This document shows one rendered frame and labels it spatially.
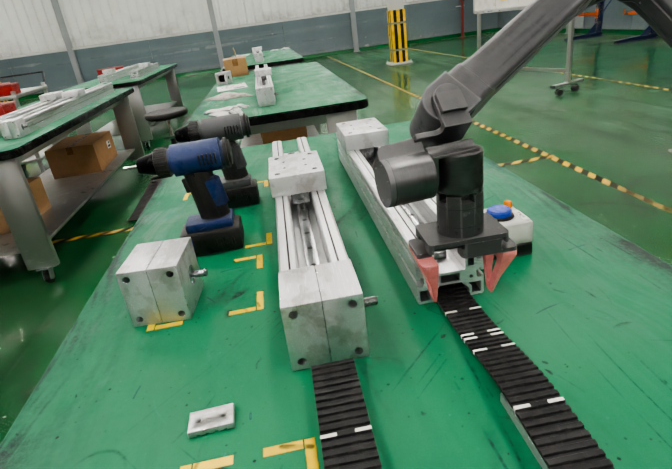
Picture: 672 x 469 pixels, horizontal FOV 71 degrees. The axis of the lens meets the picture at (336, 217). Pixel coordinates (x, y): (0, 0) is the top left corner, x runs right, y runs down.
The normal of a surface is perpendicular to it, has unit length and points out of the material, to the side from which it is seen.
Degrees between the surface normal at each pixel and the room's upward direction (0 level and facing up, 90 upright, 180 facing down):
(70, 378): 0
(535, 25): 49
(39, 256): 90
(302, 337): 90
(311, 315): 90
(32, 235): 90
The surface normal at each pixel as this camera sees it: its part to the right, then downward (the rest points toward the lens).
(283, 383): -0.12, -0.91
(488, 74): 0.25, -0.45
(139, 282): 0.07, 0.39
